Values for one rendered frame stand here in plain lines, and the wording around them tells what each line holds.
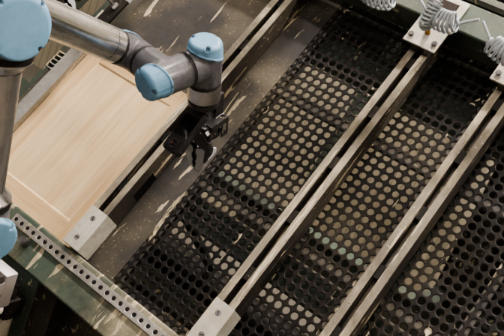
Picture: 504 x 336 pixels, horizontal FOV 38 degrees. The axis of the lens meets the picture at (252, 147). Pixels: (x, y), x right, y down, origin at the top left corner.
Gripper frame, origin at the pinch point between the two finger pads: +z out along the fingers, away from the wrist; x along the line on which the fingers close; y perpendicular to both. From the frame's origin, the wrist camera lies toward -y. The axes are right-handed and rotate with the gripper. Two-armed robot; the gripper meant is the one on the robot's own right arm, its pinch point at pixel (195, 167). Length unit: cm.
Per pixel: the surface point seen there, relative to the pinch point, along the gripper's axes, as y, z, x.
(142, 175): 6.0, 22.8, 24.5
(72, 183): -3, 33, 45
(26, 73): 186, 246, 346
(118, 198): -2.2, 26.6, 25.4
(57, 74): 19, 21, 76
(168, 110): 28.0, 18.6, 35.5
